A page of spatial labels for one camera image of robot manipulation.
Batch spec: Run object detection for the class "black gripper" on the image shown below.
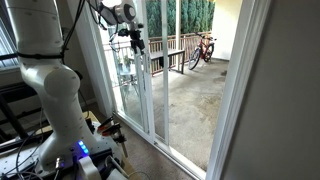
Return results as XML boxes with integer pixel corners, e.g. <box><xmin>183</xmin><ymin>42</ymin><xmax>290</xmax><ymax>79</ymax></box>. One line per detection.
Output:
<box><xmin>129</xmin><ymin>28</ymin><xmax>147</xmax><ymax>55</ymax></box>

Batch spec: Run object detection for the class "white door handle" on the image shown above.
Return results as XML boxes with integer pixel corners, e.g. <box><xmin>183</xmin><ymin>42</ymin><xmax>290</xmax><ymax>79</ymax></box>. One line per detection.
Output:
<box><xmin>141</xmin><ymin>53</ymin><xmax>151</xmax><ymax>79</ymax></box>

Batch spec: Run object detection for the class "white framed sliding glass door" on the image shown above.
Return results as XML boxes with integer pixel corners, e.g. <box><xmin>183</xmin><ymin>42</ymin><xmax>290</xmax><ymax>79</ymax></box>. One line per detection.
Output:
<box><xmin>99</xmin><ymin>0</ymin><xmax>157</xmax><ymax>145</ymax></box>

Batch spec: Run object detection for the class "fixed glass door panel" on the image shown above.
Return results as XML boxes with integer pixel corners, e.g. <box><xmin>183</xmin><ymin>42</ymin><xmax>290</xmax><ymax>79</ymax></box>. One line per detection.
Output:
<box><xmin>99</xmin><ymin>0</ymin><xmax>149</xmax><ymax>134</ymax></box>

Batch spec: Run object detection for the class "white framed screen door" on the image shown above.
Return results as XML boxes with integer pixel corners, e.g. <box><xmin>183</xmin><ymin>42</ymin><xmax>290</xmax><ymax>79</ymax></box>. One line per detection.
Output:
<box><xmin>151</xmin><ymin>0</ymin><xmax>170</xmax><ymax>147</ymax></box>

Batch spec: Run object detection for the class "potted green plant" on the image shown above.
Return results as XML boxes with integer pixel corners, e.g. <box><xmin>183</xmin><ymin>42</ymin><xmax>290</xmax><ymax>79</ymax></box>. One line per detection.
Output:
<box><xmin>116</xmin><ymin>54</ymin><xmax>133</xmax><ymax>75</ymax></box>

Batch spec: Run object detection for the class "dark wooden bench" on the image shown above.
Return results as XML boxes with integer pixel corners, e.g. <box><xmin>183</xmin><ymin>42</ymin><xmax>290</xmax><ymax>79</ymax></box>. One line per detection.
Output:
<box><xmin>149</xmin><ymin>48</ymin><xmax>186</xmax><ymax>75</ymax></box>

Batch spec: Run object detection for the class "small glass side table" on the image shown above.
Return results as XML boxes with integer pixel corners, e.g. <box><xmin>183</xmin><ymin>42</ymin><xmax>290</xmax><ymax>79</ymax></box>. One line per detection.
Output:
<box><xmin>114</xmin><ymin>71</ymin><xmax>141</xmax><ymax>111</ymax></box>

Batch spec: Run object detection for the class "brown wooden railing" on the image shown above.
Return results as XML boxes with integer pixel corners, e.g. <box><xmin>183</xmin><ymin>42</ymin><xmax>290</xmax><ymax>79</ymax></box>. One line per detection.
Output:
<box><xmin>103</xmin><ymin>30</ymin><xmax>213</xmax><ymax>76</ymax></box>

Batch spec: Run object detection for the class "red bicycle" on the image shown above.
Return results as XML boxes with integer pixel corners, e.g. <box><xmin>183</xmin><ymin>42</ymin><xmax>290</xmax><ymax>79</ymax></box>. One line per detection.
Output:
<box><xmin>187</xmin><ymin>31</ymin><xmax>218</xmax><ymax>71</ymax></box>

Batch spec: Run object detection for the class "green hedge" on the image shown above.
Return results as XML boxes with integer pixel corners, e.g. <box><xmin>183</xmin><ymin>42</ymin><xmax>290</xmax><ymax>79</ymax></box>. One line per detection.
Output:
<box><xmin>145</xmin><ymin>0</ymin><xmax>216</xmax><ymax>38</ymax></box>

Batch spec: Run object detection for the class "black orange bar clamp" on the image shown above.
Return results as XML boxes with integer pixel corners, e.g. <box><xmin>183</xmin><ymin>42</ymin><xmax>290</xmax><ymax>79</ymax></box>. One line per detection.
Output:
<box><xmin>97</xmin><ymin>115</ymin><xmax>116</xmax><ymax>134</ymax></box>
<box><xmin>101</xmin><ymin>122</ymin><xmax>130</xmax><ymax>159</ymax></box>

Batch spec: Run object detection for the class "metal robot mounting plate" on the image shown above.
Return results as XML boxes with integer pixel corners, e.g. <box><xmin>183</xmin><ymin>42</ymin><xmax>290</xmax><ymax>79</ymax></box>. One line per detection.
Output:
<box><xmin>0</xmin><ymin>121</ymin><xmax>125</xmax><ymax>180</ymax></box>

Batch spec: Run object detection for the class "white plastic box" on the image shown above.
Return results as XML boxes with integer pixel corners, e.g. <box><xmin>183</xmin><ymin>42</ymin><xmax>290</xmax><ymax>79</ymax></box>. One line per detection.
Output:
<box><xmin>77</xmin><ymin>155</ymin><xmax>102</xmax><ymax>180</ymax></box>
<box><xmin>105</xmin><ymin>154</ymin><xmax>130</xmax><ymax>180</ymax></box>

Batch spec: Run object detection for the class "window with horizontal blinds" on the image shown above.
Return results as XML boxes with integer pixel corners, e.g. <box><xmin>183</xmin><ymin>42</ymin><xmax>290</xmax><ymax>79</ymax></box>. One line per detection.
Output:
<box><xmin>0</xmin><ymin>14</ymin><xmax>20</xmax><ymax>70</ymax></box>

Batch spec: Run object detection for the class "black metal stand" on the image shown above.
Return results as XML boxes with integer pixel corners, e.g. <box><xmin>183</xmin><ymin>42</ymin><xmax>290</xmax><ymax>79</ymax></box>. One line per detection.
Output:
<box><xmin>0</xmin><ymin>81</ymin><xmax>54</xmax><ymax>153</ymax></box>

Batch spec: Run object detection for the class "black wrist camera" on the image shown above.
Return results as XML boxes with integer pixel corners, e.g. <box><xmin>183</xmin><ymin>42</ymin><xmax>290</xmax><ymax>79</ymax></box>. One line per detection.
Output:
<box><xmin>117</xmin><ymin>28</ymin><xmax>130</xmax><ymax>38</ymax></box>

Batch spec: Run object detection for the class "white patio post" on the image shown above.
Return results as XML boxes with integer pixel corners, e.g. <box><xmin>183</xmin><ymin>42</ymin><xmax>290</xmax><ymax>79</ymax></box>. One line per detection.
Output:
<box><xmin>174</xmin><ymin>0</ymin><xmax>183</xmax><ymax>51</ymax></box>

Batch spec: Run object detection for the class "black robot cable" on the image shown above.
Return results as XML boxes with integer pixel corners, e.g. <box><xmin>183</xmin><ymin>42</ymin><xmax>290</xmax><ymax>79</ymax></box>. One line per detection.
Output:
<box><xmin>60</xmin><ymin>0</ymin><xmax>121</xmax><ymax>65</ymax></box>

